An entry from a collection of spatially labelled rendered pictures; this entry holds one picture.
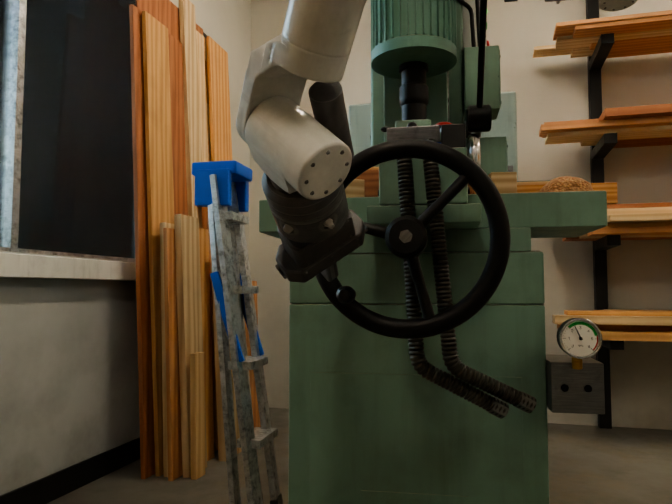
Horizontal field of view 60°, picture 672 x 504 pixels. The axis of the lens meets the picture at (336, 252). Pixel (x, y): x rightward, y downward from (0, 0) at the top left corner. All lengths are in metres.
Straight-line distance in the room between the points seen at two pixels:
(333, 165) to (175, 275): 1.91
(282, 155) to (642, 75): 3.30
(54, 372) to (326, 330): 1.46
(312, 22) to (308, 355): 0.66
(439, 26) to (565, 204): 0.43
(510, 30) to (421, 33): 2.60
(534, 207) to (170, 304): 1.67
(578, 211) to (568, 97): 2.63
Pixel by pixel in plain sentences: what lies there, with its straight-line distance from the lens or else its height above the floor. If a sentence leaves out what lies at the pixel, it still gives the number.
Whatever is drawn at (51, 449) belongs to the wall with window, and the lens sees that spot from 2.38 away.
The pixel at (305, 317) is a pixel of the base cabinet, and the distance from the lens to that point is 1.05.
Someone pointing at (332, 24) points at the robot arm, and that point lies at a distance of 0.53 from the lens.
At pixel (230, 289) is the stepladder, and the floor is 0.74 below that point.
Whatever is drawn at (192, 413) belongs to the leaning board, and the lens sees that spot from 2.43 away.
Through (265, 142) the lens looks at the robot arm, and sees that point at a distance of 0.58.
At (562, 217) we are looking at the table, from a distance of 1.05.
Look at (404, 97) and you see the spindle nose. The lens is 1.22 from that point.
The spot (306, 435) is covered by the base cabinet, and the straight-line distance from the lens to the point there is 1.08.
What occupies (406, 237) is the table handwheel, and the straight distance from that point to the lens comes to 0.82.
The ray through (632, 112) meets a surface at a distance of 3.12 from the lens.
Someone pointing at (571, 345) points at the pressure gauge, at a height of 0.65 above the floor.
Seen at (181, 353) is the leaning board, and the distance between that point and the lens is 2.43.
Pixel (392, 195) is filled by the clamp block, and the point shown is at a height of 0.89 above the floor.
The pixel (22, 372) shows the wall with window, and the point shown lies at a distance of 2.22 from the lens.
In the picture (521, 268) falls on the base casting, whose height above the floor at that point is 0.77.
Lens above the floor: 0.73
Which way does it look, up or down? 4 degrees up
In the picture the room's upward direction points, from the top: straight up
